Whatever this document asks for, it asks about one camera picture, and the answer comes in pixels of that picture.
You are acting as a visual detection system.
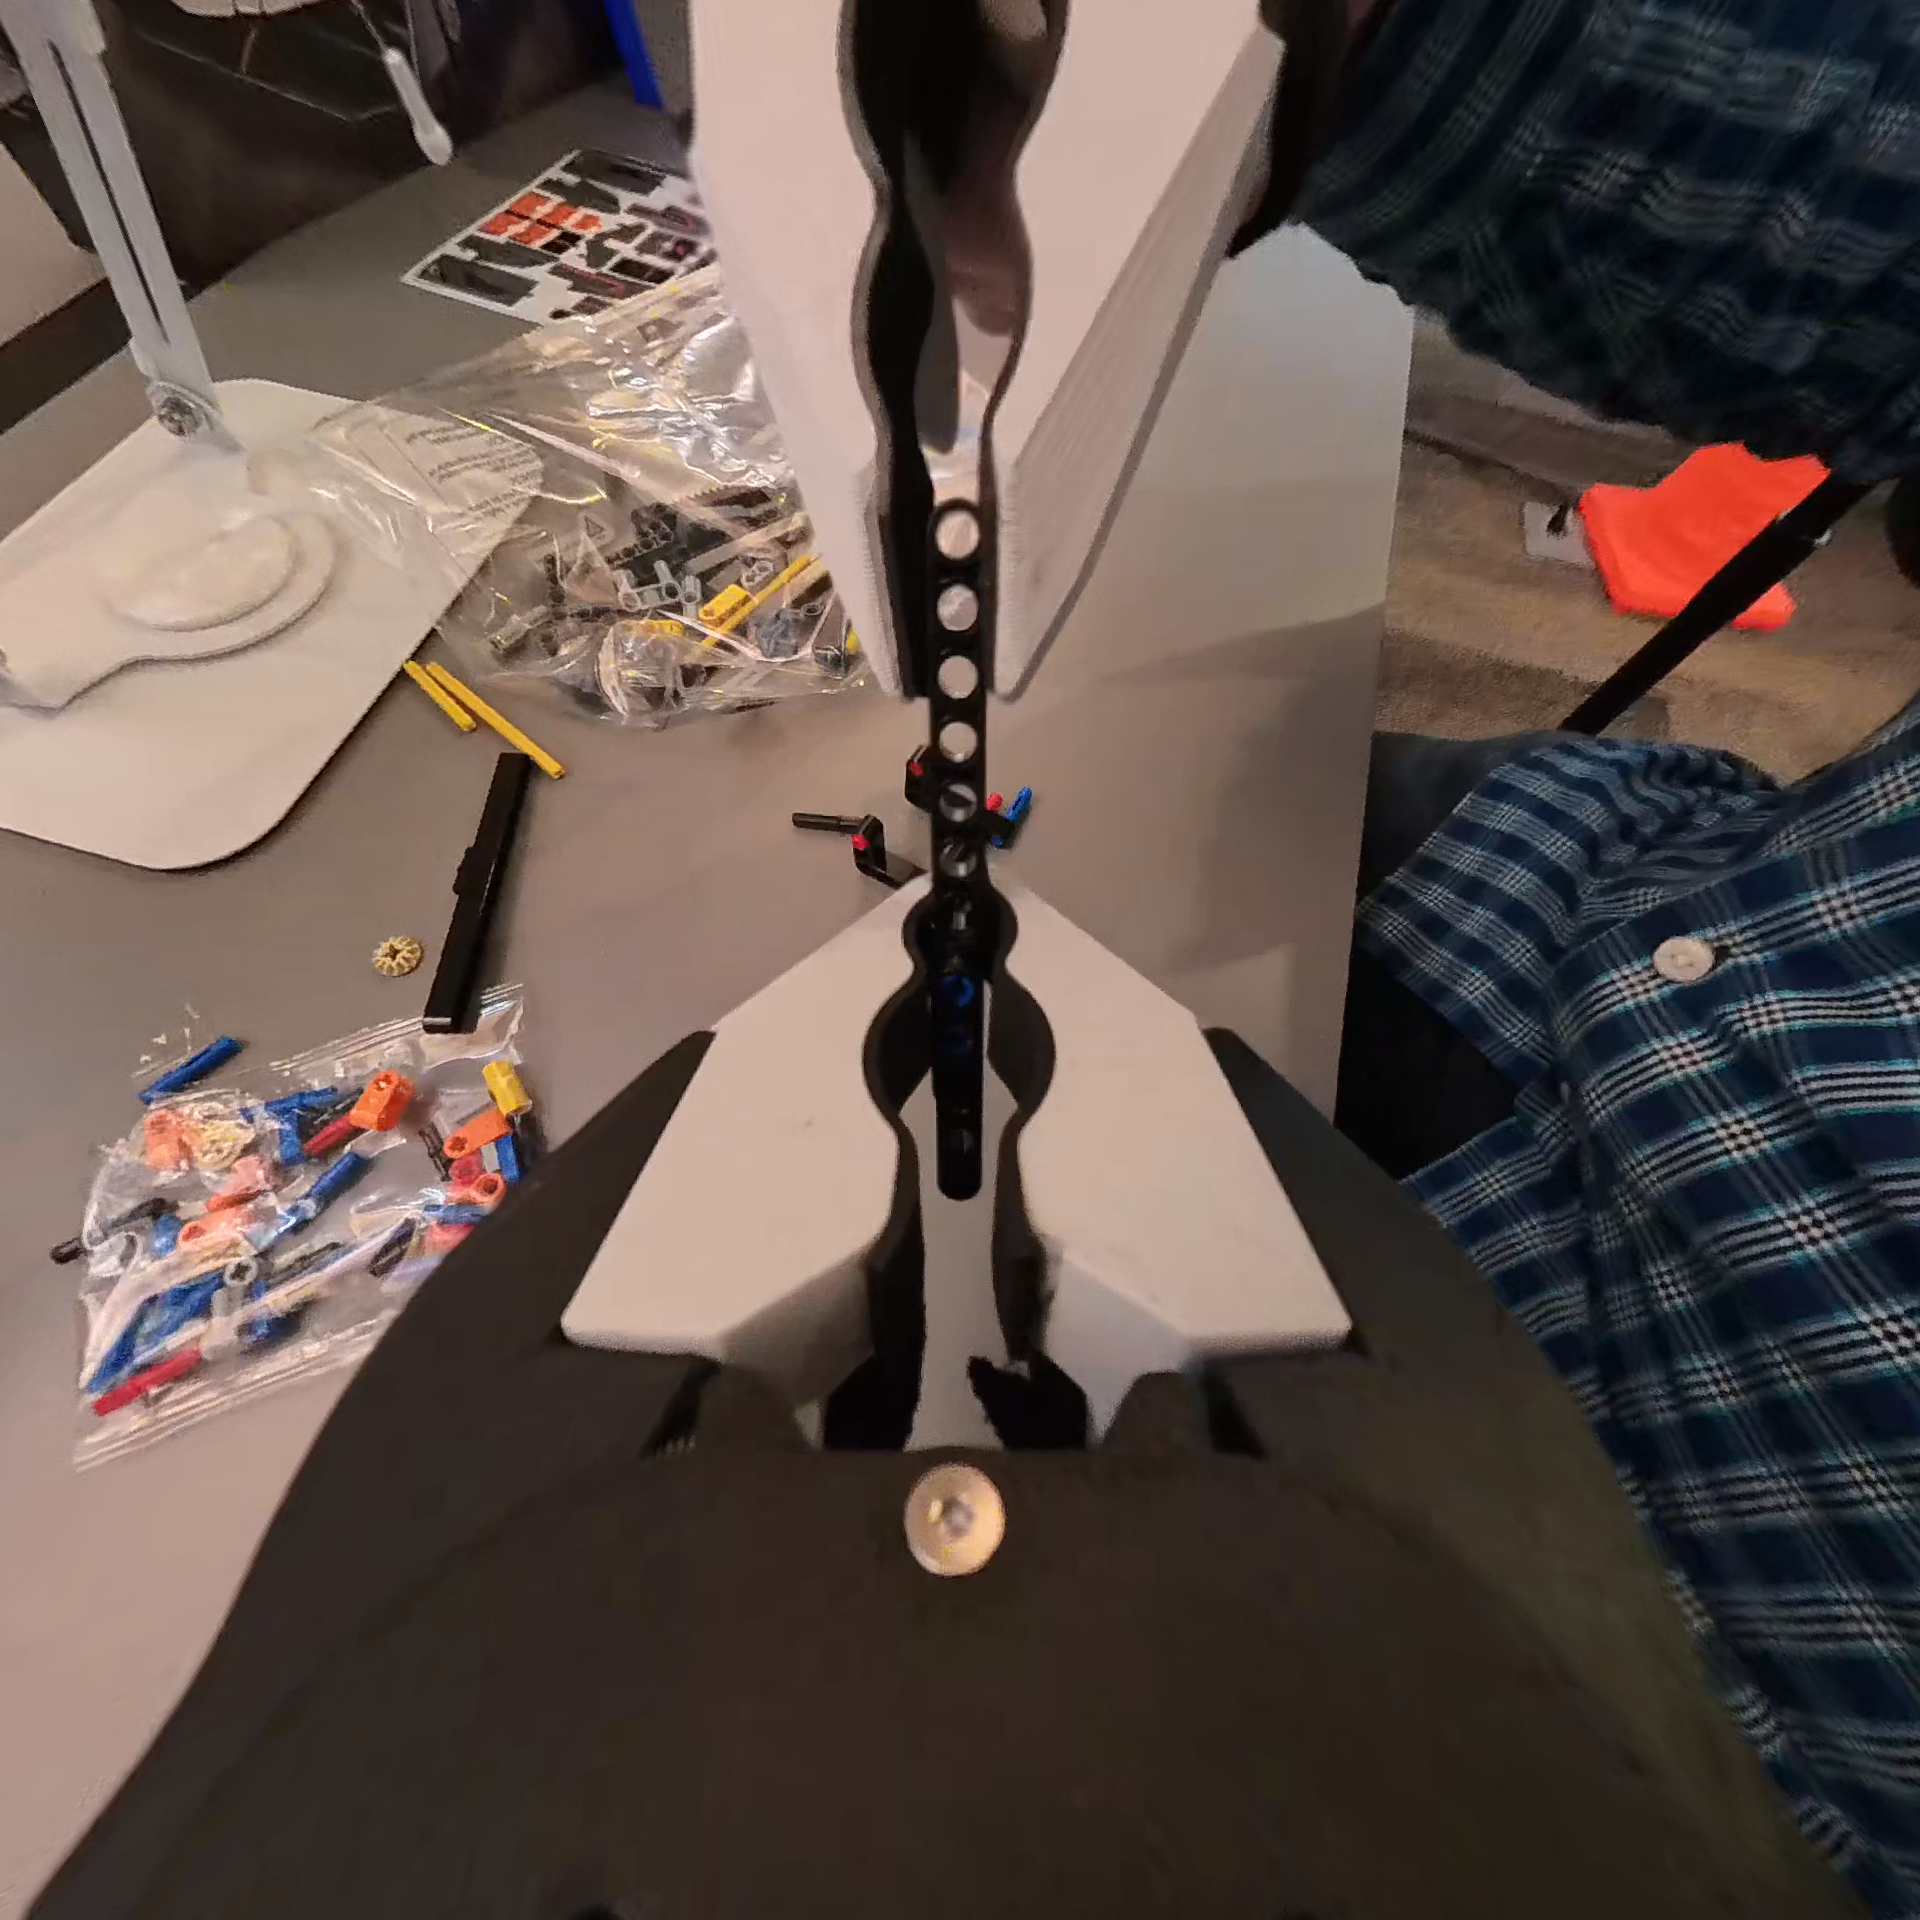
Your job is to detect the blue lego pin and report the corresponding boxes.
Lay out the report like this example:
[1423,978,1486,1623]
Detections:
[138,1035,244,1106]

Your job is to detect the dark cabinet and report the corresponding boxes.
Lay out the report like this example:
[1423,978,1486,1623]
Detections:
[89,0,695,295]

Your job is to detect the lego sticker sheet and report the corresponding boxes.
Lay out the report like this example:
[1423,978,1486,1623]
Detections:
[403,147,724,329]

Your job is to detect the white stand with flat base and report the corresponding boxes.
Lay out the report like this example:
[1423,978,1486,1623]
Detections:
[0,0,505,875]

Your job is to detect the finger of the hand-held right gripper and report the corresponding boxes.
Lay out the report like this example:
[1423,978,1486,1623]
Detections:
[976,0,1292,705]
[688,0,923,703]

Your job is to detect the black metal stand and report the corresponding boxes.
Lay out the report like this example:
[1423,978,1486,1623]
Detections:
[1558,457,1883,742]

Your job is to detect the bright orange object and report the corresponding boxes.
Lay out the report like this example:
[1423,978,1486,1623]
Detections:
[1575,439,1835,627]

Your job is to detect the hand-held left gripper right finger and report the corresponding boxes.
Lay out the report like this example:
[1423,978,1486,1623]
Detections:
[976,878,1355,1450]

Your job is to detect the long yellow lego axle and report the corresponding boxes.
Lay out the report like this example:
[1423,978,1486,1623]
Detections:
[423,662,569,785]

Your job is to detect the thin black lego beam blue pins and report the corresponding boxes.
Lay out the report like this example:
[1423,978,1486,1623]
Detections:
[902,496,1003,1202]

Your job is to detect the clear bag of grey lego pieces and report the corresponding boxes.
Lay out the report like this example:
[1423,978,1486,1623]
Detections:
[316,286,880,737]

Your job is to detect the clear bag of colourful lego pins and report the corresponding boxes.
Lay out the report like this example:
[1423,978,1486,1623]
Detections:
[52,983,544,1472]

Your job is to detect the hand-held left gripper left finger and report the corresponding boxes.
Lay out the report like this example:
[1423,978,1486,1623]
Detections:
[560,878,939,1450]

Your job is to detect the person's right forearm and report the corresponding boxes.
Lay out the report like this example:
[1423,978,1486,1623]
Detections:
[1289,0,1920,490]

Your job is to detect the blue plaid shirt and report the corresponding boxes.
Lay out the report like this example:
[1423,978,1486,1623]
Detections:
[1351,737,1920,1920]

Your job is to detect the long thick black lego beam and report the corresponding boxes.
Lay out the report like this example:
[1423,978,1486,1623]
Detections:
[423,753,537,1035]

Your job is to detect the black lego crank assembly red pins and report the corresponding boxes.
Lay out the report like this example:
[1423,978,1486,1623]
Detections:
[848,751,1040,888]

